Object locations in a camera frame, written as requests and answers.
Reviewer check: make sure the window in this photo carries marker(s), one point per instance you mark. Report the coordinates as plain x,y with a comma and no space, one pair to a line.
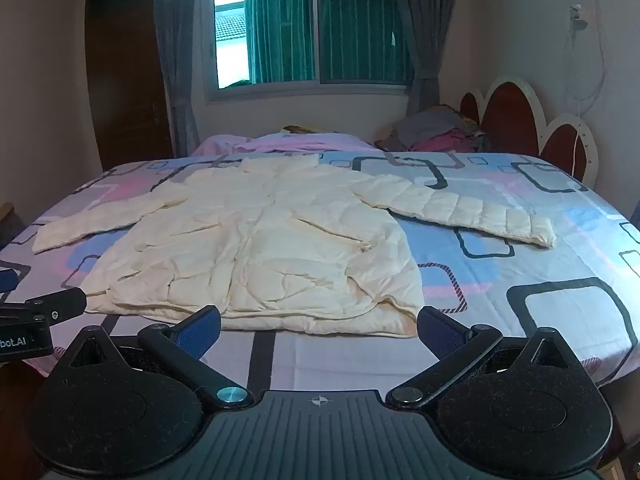
310,30

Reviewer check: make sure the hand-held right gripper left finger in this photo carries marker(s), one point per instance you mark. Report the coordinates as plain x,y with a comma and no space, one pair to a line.
201,331

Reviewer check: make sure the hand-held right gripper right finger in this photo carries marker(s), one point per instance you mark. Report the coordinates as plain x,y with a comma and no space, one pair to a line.
439,332

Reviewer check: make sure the pile of clothes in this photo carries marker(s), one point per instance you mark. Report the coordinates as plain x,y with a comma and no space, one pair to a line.
435,132

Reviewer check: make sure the pink blanket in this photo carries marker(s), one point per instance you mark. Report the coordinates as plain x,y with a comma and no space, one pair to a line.
280,142

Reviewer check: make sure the green curtain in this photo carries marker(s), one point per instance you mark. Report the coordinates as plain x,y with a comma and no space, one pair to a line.
330,30

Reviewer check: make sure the cream puffer jacket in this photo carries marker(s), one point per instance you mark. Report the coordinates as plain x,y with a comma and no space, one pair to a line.
270,250

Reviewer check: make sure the dark wooden door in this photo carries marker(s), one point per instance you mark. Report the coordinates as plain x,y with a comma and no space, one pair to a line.
125,70

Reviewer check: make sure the grey curtain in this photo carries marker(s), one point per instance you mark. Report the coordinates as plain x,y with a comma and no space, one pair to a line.
177,55
425,35

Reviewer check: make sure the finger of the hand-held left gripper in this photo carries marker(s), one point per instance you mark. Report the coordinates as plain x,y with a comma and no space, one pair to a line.
60,302
7,280

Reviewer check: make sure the white wall plug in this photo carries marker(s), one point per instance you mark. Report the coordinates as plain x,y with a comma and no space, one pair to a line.
577,16

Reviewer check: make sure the patterned bed sheet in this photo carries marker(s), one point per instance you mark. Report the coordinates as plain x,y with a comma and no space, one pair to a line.
525,270

